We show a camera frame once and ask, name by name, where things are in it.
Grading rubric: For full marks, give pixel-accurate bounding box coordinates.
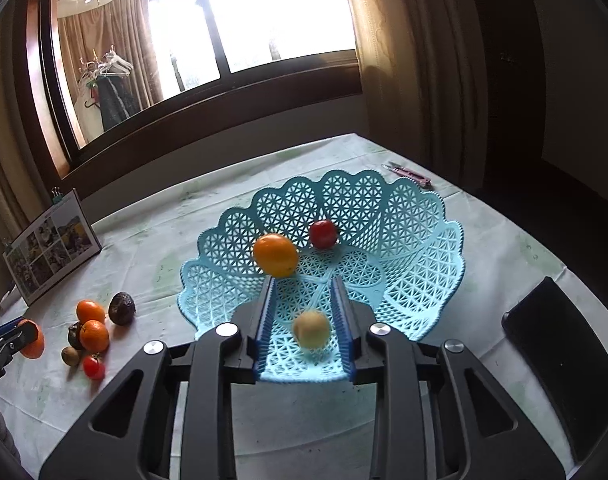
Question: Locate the dark wooden window frame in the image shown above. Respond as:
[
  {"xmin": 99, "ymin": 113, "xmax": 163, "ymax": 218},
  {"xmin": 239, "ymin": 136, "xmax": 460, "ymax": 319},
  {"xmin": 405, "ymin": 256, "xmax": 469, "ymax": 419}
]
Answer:
[{"xmin": 14, "ymin": 0, "xmax": 365, "ymax": 183}]

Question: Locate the dark brown avocado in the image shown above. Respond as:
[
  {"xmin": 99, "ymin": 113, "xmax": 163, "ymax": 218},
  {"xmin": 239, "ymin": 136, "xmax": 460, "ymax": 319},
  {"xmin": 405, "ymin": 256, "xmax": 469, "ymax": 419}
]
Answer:
[{"xmin": 108, "ymin": 292, "xmax": 136, "ymax": 326}]

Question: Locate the large orange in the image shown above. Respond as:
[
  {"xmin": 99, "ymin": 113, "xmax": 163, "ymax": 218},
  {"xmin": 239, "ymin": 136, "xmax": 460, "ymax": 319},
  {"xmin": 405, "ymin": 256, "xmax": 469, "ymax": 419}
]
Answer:
[{"xmin": 253, "ymin": 233, "xmax": 299, "ymax": 279}]

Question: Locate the beige curtain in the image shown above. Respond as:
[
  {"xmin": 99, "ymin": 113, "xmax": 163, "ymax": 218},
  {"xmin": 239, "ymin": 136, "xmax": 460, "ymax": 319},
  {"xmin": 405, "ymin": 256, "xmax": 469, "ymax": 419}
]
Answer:
[
  {"xmin": 0, "ymin": 10, "xmax": 52, "ymax": 286},
  {"xmin": 336, "ymin": 0, "xmax": 489, "ymax": 191}
]

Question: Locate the reddish orange persimmon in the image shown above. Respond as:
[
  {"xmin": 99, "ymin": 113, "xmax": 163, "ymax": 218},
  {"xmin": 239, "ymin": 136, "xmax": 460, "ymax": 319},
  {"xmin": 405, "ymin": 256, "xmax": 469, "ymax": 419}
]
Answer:
[{"xmin": 21, "ymin": 324, "xmax": 46, "ymax": 360}]

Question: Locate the black chair back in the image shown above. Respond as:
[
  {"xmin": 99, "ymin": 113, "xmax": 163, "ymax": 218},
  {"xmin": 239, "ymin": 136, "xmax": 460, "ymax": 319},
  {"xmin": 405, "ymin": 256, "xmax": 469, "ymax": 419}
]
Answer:
[{"xmin": 501, "ymin": 276, "xmax": 608, "ymax": 466}]

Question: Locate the dark hanging garment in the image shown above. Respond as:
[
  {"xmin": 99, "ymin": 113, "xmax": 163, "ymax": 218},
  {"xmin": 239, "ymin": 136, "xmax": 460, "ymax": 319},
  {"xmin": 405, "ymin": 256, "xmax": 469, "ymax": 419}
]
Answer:
[{"xmin": 96, "ymin": 75, "xmax": 146, "ymax": 132}]

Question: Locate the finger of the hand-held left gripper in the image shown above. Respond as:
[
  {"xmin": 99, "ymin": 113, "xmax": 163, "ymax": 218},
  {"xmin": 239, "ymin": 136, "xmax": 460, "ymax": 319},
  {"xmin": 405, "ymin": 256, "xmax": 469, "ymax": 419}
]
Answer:
[{"xmin": 0, "ymin": 319, "xmax": 40, "ymax": 388}]

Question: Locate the small red cherry tomato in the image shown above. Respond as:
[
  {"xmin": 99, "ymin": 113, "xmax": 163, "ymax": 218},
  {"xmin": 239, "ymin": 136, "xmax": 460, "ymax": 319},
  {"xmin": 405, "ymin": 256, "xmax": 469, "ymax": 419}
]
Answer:
[{"xmin": 82, "ymin": 354, "xmax": 106, "ymax": 381}]

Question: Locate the small tangerine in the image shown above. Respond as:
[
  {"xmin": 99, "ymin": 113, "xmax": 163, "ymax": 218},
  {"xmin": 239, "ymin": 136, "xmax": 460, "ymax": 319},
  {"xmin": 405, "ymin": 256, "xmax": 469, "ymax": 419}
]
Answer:
[
  {"xmin": 79, "ymin": 319, "xmax": 110, "ymax": 353},
  {"xmin": 76, "ymin": 299, "xmax": 106, "ymax": 324}
]

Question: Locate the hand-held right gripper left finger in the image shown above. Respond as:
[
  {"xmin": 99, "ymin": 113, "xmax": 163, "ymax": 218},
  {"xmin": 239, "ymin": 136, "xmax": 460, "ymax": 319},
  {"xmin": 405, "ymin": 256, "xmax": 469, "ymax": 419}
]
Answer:
[{"xmin": 38, "ymin": 275, "xmax": 277, "ymax": 480}]

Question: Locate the light blue lattice plastic basket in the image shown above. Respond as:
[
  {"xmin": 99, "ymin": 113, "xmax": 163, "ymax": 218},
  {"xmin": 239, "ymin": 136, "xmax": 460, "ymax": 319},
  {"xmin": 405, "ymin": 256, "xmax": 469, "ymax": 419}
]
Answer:
[{"xmin": 179, "ymin": 169, "xmax": 467, "ymax": 386}]

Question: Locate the pink utility knife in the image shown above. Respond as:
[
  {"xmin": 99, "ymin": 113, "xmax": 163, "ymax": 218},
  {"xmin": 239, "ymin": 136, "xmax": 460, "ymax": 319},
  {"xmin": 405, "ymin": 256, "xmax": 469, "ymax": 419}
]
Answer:
[{"xmin": 382, "ymin": 161, "xmax": 433, "ymax": 190}]

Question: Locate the bunch of clothes hangers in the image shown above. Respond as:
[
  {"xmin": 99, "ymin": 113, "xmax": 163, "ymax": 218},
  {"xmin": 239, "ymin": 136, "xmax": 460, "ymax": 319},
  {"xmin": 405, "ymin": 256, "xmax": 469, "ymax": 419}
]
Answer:
[{"xmin": 76, "ymin": 45, "xmax": 136, "ymax": 83}]

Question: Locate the brown curtain behind glass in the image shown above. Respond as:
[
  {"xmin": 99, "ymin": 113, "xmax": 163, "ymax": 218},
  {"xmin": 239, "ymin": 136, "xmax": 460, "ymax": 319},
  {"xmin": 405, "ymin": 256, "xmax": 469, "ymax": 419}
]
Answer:
[{"xmin": 58, "ymin": 0, "xmax": 165, "ymax": 116}]

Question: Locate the desk photo calendar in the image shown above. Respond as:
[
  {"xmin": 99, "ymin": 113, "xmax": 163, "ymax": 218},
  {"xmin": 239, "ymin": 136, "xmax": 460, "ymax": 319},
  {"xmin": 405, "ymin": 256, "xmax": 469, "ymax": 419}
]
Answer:
[{"xmin": 3, "ymin": 189, "xmax": 103, "ymax": 307}]

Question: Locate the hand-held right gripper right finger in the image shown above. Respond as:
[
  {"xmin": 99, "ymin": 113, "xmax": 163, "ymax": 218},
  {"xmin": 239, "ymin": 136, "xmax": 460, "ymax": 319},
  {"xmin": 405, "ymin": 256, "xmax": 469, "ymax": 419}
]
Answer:
[{"xmin": 331, "ymin": 275, "xmax": 567, "ymax": 480}]

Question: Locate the pale yellow pear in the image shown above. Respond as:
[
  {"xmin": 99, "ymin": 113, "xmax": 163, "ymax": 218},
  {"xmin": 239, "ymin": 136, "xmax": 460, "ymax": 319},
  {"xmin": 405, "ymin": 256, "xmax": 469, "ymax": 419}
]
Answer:
[{"xmin": 292, "ymin": 311, "xmax": 331, "ymax": 350}]

